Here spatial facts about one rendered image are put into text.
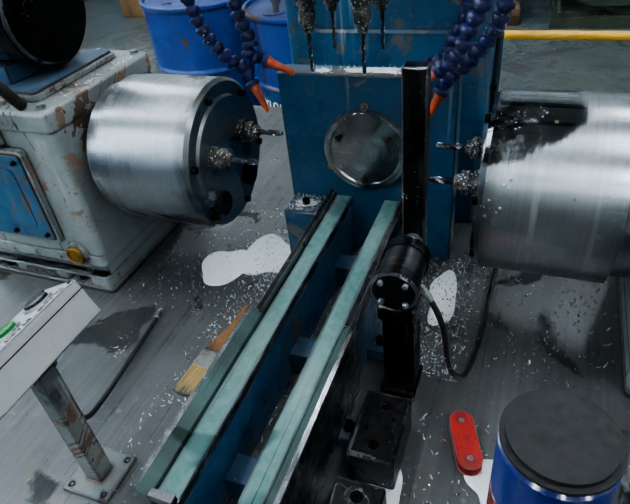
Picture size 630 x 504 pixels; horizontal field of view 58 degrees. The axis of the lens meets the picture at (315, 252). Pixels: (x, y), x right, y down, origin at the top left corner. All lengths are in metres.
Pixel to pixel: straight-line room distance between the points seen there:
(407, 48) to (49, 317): 0.70
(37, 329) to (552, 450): 0.53
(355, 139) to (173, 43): 1.92
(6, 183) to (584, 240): 0.91
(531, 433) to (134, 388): 0.72
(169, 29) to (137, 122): 1.88
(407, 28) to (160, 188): 0.49
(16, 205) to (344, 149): 0.59
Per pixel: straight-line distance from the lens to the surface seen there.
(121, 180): 0.95
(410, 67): 0.65
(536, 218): 0.73
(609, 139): 0.74
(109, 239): 1.09
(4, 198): 1.14
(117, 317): 1.08
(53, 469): 0.91
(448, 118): 0.93
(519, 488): 0.32
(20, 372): 0.66
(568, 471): 0.31
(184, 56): 2.80
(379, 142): 0.96
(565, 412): 0.33
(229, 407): 0.72
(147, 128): 0.91
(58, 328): 0.69
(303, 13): 0.80
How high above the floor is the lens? 1.47
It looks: 37 degrees down
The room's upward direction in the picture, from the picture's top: 7 degrees counter-clockwise
